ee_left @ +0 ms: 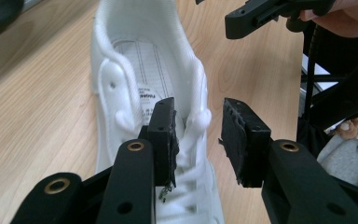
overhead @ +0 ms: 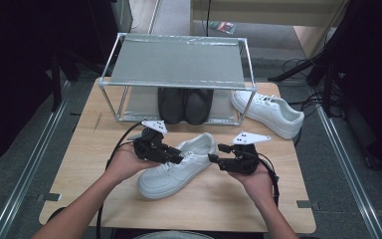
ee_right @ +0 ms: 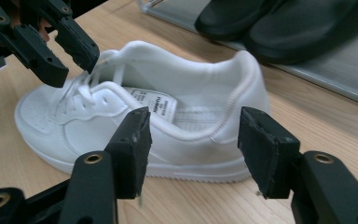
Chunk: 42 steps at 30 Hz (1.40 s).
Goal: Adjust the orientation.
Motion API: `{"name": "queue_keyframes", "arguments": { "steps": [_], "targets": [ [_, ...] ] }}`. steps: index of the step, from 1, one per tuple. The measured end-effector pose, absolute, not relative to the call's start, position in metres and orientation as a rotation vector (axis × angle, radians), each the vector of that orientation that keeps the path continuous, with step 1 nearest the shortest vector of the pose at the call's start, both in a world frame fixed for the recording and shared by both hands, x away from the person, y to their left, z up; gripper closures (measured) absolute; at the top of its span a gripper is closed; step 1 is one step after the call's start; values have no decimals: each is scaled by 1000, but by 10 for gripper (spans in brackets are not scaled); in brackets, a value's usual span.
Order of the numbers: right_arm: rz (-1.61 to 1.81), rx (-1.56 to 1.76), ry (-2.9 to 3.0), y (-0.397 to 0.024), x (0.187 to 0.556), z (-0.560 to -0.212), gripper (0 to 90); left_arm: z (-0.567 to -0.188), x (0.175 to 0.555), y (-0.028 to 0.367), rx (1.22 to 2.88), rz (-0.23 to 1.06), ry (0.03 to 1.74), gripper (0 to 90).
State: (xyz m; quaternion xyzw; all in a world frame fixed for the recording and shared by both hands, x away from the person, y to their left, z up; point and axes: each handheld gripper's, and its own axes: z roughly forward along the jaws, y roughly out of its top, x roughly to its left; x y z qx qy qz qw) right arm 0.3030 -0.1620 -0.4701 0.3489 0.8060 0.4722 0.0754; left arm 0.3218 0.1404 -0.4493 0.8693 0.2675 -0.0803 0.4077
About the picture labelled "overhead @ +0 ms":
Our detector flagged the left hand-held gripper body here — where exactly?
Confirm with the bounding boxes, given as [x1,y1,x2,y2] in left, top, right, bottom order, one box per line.
[127,119,169,164]

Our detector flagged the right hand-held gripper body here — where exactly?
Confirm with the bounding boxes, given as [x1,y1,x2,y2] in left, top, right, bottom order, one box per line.
[217,130,273,176]

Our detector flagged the white lace-up sneaker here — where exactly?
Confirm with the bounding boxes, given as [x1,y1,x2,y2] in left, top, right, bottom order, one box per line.
[230,90,305,140]
[136,131,219,200]

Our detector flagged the black slipper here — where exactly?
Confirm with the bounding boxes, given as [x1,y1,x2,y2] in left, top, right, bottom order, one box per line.
[183,88,215,126]
[157,87,187,125]

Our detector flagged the metal frame shoe rack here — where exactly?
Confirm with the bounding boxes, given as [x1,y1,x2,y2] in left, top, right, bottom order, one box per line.
[97,32,259,127]

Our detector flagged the person's left hand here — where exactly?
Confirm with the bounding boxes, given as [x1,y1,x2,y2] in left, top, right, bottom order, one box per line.
[103,142,154,184]

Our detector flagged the person's right hand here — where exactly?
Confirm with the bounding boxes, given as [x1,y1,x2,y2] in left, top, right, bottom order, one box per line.
[228,162,276,209]

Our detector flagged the person's grey clothing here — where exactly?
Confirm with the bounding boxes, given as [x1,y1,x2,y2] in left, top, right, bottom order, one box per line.
[131,230,215,239]

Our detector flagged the black metal stand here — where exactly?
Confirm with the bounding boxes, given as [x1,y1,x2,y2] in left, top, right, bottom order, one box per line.
[50,49,81,114]

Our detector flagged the black tripod stand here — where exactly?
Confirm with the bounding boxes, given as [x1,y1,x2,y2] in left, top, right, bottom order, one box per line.
[267,0,382,88]

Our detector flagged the green and red packet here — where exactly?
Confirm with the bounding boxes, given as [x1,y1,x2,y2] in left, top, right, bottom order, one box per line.
[208,20,238,35]

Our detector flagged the beige wooden cabinet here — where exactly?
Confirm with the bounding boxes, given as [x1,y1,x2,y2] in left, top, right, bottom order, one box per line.
[189,0,347,58]

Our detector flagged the black curtain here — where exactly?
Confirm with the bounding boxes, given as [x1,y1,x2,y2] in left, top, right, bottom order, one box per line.
[0,0,122,172]

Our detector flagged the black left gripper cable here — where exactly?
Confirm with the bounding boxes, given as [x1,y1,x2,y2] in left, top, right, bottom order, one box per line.
[95,120,147,239]

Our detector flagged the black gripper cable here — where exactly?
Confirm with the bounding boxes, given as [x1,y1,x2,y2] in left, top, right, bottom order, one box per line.
[256,151,281,207]
[95,120,147,239]

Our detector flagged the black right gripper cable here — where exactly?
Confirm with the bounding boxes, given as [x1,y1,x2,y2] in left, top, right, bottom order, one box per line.
[256,151,281,207]

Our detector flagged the black floor cables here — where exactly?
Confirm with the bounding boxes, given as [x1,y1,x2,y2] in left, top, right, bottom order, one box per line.
[283,57,334,119]

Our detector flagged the metal floor rail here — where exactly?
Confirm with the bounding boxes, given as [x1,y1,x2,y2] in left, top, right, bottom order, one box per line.
[311,88,382,239]
[0,81,73,239]

